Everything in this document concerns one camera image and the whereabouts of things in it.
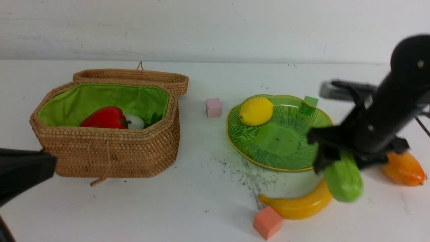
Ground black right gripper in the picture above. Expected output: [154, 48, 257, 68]
[307, 123, 410, 174]

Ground green plastic bitter gourd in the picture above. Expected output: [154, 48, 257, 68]
[324, 150, 363, 203]

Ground orange plastic mango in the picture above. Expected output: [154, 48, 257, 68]
[381, 151, 426, 187]

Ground yellow plastic banana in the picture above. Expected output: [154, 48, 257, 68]
[258, 178, 332, 220]

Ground yellow plastic lemon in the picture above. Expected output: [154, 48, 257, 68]
[239, 97, 274, 126]

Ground white plastic radish with leaves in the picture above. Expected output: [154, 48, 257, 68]
[124, 113, 163, 130]

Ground red plastic bell pepper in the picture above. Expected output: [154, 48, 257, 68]
[80, 106, 132, 129]

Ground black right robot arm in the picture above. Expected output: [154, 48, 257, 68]
[307, 34, 430, 173]

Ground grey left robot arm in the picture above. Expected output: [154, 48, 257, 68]
[0, 148, 58, 207]

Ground green foam cube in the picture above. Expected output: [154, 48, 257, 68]
[300, 95, 318, 116]

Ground green leaf-shaped glass plate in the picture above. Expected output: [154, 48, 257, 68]
[226, 94, 333, 172]

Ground orange foam cube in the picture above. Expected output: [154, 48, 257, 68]
[252, 206, 283, 241]

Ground pink foam cube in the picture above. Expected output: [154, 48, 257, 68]
[206, 98, 222, 118]

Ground woven rattan basket lid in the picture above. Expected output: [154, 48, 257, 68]
[73, 62, 189, 95]

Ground woven rattan basket green lining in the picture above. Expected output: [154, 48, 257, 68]
[30, 80, 181, 187]

